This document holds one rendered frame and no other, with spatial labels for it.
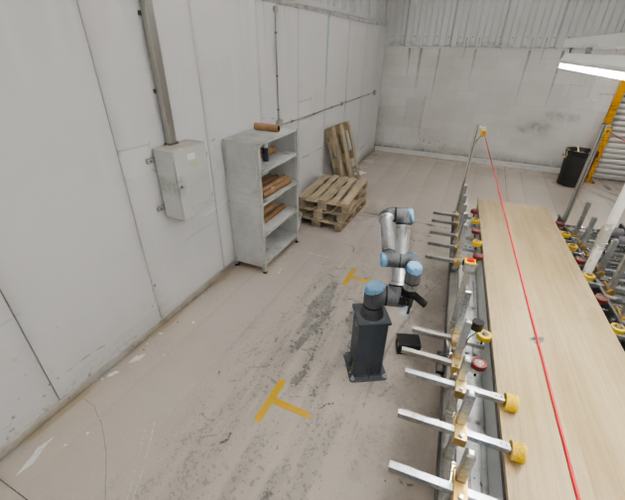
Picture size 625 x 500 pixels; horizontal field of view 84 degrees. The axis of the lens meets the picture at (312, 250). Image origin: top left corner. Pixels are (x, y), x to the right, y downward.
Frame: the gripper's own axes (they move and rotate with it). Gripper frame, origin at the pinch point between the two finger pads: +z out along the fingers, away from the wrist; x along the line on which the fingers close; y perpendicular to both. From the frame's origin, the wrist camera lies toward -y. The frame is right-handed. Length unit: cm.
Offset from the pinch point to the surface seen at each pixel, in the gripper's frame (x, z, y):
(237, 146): -116, -56, 205
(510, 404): 46, -3, -56
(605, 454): 50, 4, -94
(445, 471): 74, 24, -35
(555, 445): 55, 4, -75
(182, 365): 36, 94, 172
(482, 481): 66, 32, -53
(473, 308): -69, 31, -42
